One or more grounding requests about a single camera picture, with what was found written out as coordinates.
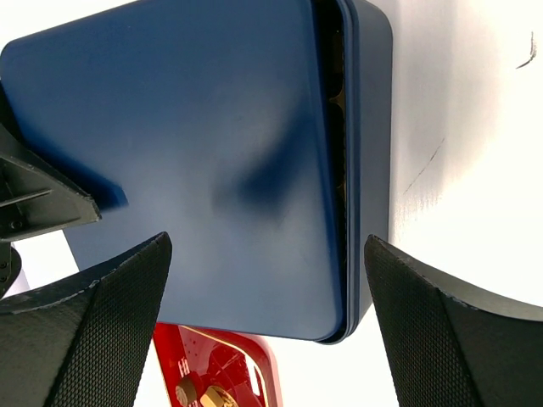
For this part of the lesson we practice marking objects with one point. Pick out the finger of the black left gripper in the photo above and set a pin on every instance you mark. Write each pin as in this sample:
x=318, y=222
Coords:
x=35, y=197

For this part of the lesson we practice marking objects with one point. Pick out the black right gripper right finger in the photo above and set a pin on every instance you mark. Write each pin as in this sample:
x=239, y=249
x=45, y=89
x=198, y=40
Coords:
x=449, y=342

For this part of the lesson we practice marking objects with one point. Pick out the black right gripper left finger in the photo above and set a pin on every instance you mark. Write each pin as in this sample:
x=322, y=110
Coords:
x=83, y=340

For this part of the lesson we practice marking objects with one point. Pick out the blue tin lid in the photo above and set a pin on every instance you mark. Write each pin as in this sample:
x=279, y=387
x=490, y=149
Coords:
x=205, y=120

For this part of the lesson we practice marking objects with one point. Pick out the blue chocolate tin box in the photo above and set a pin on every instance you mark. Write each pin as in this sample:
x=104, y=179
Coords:
x=356, y=52

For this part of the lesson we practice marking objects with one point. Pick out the red lacquer tray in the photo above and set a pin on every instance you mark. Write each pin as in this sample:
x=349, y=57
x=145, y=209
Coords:
x=207, y=367

